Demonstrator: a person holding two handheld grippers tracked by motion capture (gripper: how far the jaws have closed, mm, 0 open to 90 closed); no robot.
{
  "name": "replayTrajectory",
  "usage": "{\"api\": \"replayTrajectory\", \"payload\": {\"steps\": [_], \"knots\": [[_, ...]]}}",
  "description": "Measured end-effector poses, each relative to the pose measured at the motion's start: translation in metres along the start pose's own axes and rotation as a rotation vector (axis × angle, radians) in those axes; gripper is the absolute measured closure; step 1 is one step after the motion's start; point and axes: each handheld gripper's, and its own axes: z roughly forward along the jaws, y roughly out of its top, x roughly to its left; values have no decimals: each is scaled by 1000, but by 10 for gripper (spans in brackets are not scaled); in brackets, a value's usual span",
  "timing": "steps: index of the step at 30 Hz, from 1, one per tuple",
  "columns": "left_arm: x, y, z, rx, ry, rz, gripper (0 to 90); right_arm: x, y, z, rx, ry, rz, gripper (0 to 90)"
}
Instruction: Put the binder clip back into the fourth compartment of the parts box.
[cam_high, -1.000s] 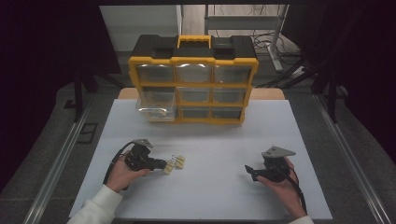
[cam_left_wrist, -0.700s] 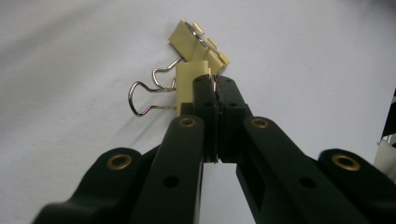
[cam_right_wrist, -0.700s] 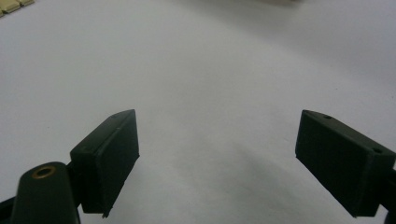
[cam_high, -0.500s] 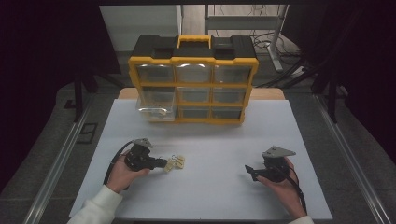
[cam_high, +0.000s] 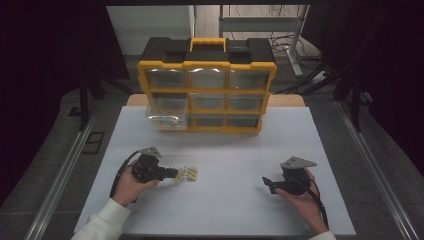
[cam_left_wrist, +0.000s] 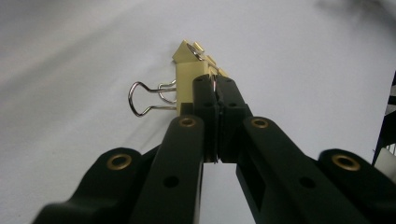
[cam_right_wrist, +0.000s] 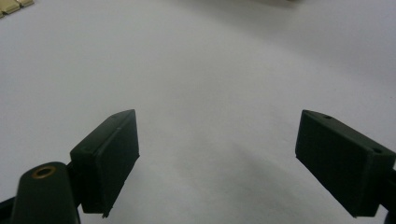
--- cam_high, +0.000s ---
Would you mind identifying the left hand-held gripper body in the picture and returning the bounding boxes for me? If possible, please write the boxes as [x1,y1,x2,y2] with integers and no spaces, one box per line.
[131,146,168,184]

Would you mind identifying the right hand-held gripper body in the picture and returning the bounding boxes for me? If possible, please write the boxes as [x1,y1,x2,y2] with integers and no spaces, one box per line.
[276,155,318,195]

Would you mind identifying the clear plastic drawer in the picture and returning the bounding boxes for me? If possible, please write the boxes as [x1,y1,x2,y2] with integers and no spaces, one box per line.
[145,93,190,130]

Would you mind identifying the yellow black organizer case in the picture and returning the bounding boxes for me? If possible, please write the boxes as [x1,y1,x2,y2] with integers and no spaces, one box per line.
[137,36,278,135]

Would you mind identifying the person's left hand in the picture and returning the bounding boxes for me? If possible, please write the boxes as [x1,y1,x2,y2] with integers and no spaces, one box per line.
[112,161,160,208]

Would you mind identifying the person's right hand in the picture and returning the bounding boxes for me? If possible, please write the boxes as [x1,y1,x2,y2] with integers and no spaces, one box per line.
[274,168,329,235]

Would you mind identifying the white table sheet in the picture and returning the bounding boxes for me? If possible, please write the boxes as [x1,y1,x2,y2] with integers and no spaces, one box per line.
[73,105,357,237]

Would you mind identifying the black metal stand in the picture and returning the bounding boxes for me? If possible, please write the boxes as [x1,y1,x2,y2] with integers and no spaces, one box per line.
[68,69,134,132]
[333,76,374,133]

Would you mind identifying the set of clear drawers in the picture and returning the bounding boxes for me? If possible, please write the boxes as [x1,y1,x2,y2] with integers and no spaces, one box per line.
[144,68,270,128]

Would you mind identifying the white cabinet panel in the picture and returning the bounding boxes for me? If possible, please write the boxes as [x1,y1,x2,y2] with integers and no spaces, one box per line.
[106,4,196,56]

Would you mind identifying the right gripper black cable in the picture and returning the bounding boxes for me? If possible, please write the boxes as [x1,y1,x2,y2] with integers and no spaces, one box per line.
[301,178,330,231]

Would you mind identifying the aluminium floor rail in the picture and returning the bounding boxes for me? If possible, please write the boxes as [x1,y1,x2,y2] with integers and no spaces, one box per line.
[334,99,421,240]
[24,109,101,240]

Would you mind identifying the black floor cables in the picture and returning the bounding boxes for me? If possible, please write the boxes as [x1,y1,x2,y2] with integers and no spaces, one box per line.
[268,31,323,63]

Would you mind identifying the grey metal desk frame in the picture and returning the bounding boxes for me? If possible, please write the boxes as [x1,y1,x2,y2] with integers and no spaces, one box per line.
[218,4,311,78]

